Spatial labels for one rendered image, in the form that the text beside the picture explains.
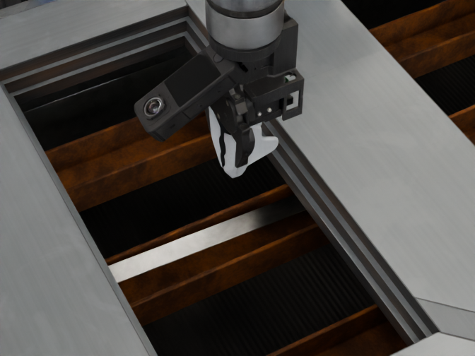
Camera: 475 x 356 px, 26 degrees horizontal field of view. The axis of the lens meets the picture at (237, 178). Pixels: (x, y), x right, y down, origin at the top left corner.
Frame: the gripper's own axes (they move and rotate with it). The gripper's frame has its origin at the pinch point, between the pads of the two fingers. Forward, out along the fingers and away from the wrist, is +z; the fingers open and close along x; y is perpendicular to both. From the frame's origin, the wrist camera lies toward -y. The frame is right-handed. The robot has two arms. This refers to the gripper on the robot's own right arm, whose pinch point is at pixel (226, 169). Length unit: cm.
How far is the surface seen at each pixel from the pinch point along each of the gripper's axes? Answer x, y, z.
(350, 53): 10.2, 22.7, 0.8
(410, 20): 25, 44, 16
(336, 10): 17.9, 25.5, 0.8
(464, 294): -25.6, 13.8, 0.8
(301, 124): 2.6, 11.2, 0.8
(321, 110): 3.4, 14.5, 0.8
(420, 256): -19.6, 12.6, 0.8
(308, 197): -4.8, 8.0, 4.4
